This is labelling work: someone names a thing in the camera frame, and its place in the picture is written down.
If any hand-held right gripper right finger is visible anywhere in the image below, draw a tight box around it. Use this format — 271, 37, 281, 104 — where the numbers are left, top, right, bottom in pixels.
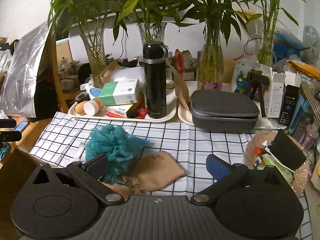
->
190, 154, 295, 206

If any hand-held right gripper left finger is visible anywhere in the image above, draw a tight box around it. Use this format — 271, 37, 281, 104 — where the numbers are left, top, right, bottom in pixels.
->
31, 153, 125, 206

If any teal mesh bath pouf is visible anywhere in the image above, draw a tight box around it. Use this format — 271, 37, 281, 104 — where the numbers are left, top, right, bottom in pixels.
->
85, 125, 150, 184

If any tan drawstring pouch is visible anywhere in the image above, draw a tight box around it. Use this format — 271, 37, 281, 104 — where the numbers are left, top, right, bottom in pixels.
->
122, 151, 186, 193

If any smartphone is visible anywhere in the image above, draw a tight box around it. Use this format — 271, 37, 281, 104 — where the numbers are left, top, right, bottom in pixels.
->
14, 121, 29, 132

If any teal dark bundle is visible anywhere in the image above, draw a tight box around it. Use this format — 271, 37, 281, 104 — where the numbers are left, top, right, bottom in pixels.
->
0, 142, 11, 159

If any checked tablecloth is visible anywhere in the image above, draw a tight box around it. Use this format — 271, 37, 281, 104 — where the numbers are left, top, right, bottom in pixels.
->
29, 111, 313, 240

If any woven basket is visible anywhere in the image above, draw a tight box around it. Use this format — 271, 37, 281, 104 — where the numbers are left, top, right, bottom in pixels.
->
246, 130, 309, 197

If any silver foil sheet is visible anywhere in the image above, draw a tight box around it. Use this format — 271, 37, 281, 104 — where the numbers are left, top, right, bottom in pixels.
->
0, 21, 54, 118

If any green packet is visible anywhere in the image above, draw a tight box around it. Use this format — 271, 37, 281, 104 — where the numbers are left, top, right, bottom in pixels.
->
260, 154, 293, 183

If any grey hard case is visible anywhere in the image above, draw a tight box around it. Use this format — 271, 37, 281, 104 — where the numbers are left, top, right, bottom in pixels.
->
189, 90, 260, 133

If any white plastic jar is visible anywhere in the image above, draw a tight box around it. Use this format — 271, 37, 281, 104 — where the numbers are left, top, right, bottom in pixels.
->
83, 97, 104, 117

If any tan egg-shaped case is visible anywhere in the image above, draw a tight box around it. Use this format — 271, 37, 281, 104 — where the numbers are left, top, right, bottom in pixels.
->
74, 102, 87, 115

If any red white flat box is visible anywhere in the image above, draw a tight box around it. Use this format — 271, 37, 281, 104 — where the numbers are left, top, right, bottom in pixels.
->
106, 102, 139, 118

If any wooden shelf unit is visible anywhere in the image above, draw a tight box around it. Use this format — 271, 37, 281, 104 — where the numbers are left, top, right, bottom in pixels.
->
50, 27, 85, 114

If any small black red item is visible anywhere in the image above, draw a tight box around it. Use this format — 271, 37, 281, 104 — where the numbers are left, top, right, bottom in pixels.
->
127, 107, 148, 119

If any black foam block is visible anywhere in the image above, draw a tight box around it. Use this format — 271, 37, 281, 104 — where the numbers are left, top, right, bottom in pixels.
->
271, 129, 307, 170

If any white spray bottle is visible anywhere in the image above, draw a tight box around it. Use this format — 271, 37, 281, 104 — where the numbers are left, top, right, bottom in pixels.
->
80, 82, 105, 100

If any green white tissue box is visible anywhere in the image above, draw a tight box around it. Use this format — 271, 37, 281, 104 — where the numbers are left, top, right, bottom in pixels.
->
98, 79, 141, 107

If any brown paper bag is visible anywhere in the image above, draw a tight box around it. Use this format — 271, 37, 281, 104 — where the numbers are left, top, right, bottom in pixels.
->
174, 65, 192, 112
93, 60, 122, 89

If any white carton box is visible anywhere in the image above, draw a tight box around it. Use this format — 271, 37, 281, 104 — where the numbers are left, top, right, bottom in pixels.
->
260, 64, 302, 118

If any black round object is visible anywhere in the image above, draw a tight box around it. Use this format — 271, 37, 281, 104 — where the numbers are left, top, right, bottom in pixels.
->
78, 62, 92, 81

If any black mini tripod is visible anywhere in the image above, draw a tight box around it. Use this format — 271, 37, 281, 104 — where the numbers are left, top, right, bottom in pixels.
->
246, 69, 270, 118

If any black carton box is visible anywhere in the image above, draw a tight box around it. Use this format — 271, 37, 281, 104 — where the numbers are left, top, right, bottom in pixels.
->
279, 85, 300, 127

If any colourful plastic bag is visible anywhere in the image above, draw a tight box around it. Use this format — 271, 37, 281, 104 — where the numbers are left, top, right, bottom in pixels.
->
234, 55, 263, 93

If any white plastic package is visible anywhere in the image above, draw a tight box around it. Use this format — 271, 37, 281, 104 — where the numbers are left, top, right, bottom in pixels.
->
111, 66, 147, 85

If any pink bottle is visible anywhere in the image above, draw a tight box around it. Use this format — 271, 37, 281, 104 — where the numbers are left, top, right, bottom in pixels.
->
300, 124, 320, 151

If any black thermos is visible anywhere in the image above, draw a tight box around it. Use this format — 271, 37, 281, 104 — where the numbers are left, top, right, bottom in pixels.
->
142, 42, 168, 119

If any blue carton box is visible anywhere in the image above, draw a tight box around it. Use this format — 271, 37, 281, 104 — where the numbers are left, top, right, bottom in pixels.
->
287, 97, 316, 135

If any glass vase with bamboo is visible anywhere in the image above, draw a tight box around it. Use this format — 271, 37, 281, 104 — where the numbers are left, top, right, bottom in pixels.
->
30, 0, 140, 82
110, 0, 198, 63
175, 0, 265, 92
240, 0, 308, 67

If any red snack packet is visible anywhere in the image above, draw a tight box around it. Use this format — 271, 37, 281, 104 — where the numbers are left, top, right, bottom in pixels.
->
174, 49, 198, 80

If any yellow cloth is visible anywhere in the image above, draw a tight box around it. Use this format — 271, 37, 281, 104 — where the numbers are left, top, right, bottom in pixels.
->
287, 60, 320, 80

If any blue plastic bag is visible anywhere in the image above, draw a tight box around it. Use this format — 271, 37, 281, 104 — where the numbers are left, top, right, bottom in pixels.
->
272, 30, 303, 58

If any white cable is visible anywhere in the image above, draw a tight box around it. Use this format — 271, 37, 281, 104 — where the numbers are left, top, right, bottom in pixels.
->
262, 142, 297, 173

